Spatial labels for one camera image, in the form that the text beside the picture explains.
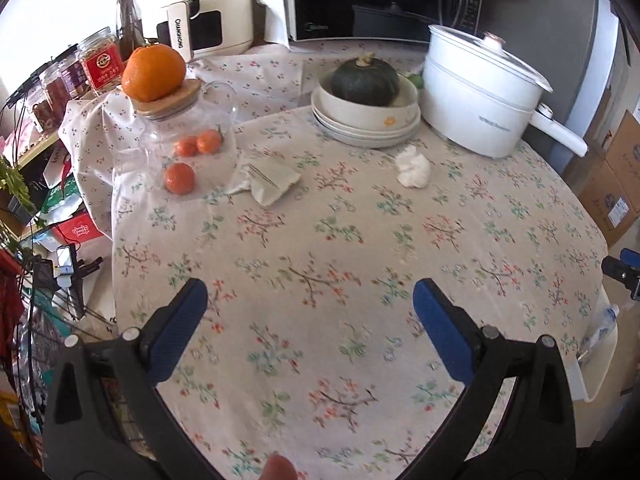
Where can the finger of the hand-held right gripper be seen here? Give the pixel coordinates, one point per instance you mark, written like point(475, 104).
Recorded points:
point(620, 269)

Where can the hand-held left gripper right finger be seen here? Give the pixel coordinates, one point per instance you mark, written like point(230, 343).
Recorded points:
point(442, 330)

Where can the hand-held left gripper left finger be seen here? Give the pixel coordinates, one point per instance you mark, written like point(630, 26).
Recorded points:
point(177, 330)

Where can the white bin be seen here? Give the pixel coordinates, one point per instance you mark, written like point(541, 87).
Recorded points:
point(595, 377)

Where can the person's left hand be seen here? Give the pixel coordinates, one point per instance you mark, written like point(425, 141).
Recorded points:
point(278, 469)

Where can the clear plastic bottle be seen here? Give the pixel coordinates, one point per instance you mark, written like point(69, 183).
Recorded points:
point(601, 327)

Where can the cardboard box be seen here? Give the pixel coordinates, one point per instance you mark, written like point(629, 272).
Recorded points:
point(615, 180)

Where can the small white phone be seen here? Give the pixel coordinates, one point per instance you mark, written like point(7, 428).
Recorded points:
point(65, 259)

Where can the red box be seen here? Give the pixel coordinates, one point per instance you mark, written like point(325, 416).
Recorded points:
point(79, 230)

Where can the floral tablecloth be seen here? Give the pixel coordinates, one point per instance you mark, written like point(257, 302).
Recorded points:
point(325, 240)

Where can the small tomatoes in jar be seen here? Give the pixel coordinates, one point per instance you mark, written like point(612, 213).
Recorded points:
point(179, 178)

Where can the crumpled white tissue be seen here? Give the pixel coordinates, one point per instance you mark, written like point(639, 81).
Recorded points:
point(412, 167)

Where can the red plastic bag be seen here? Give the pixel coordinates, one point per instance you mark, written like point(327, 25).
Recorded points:
point(7, 300)

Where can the green box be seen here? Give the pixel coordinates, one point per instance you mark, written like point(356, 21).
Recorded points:
point(59, 201)

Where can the beige paper packet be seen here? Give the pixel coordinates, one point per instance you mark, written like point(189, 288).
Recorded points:
point(270, 180)

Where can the small orange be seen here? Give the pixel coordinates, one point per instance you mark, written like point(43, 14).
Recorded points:
point(209, 141)
point(186, 146)

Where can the cream plate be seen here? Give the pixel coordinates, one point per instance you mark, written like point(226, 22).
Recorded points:
point(365, 141)

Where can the small print floral cloth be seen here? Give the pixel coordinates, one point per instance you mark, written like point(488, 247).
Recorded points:
point(100, 130)

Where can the glass jar with wooden lid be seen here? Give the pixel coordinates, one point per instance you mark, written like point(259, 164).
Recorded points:
point(200, 115)

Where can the grey fridge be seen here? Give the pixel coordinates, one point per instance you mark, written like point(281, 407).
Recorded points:
point(560, 60)

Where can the white electric pot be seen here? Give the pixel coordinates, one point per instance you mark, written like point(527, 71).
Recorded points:
point(475, 105)

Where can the leafy green celery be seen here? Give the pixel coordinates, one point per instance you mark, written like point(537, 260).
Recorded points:
point(15, 182)

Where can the cream bowl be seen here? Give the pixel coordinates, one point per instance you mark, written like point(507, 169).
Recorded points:
point(350, 107)

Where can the green lime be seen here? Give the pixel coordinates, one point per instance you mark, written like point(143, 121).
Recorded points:
point(416, 81)

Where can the red dried fruit jar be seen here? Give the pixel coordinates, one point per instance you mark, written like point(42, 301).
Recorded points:
point(41, 112)
point(54, 92)

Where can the large orange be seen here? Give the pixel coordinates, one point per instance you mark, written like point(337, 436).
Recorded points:
point(152, 72)

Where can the dark green pumpkin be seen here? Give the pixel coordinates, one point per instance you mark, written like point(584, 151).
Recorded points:
point(365, 80)

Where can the red label nut jar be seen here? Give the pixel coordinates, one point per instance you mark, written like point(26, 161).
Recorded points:
point(102, 67)

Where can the purple label jar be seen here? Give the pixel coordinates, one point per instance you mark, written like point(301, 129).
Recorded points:
point(70, 77)

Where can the glass vase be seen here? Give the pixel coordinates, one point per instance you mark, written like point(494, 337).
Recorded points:
point(127, 20)

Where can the white cardboard sheet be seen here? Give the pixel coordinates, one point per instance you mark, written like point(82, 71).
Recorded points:
point(272, 10)

